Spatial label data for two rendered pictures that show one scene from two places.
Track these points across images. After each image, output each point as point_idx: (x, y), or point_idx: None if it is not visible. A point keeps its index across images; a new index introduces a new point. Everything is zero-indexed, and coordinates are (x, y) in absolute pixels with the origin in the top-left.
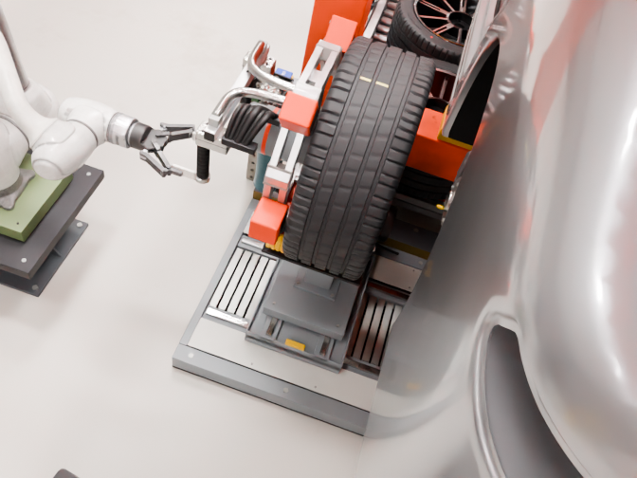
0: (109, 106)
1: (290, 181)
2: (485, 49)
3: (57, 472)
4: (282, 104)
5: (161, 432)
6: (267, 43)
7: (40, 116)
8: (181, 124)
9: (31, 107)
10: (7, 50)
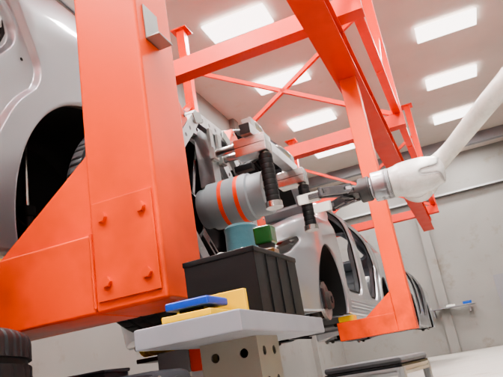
0: (396, 164)
1: None
2: (36, 126)
3: (400, 357)
4: (236, 136)
5: None
6: (241, 120)
7: (432, 155)
8: (331, 186)
9: (440, 149)
10: (471, 107)
